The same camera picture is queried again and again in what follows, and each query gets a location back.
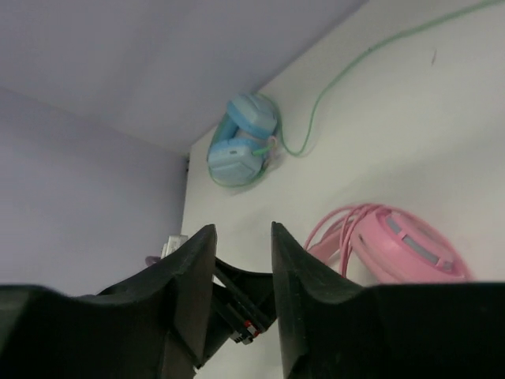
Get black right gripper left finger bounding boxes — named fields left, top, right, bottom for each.
left=1, top=225, right=216, bottom=378

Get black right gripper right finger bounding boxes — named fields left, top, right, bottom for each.
left=271, top=223, right=504, bottom=378

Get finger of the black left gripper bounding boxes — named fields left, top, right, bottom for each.
left=204, top=259, right=275, bottom=358

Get pink headphones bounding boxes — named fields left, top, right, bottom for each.
left=304, top=203, right=473, bottom=283

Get blue headphones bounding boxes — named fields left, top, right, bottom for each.
left=207, top=93, right=281, bottom=187

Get green cable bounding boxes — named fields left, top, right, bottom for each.
left=208, top=0, right=502, bottom=189

